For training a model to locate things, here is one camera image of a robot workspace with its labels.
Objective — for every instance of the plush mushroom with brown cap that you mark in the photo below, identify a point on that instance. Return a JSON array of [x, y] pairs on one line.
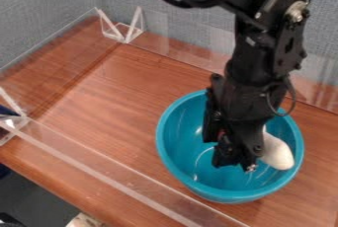
[[277, 153]]

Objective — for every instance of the clear acrylic front barrier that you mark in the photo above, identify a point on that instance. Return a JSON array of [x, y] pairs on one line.
[[105, 187]]

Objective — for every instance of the clear acrylic left barrier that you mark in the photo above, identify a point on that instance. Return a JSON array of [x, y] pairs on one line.
[[24, 34]]

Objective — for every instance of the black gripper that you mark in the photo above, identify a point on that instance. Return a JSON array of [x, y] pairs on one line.
[[238, 109]]

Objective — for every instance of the blue plastic bowl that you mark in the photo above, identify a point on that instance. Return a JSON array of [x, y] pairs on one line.
[[186, 155]]

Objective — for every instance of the clear acrylic barrier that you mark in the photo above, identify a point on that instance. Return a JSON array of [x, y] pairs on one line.
[[105, 187], [24, 34], [206, 46]]

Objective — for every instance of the clear acrylic left bracket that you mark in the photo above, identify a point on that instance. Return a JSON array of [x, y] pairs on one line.
[[10, 115]]

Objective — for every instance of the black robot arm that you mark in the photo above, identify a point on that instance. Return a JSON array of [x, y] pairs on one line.
[[269, 36]]

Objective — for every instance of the clear acrylic back barrier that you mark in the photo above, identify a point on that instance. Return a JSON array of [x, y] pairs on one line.
[[206, 46]]

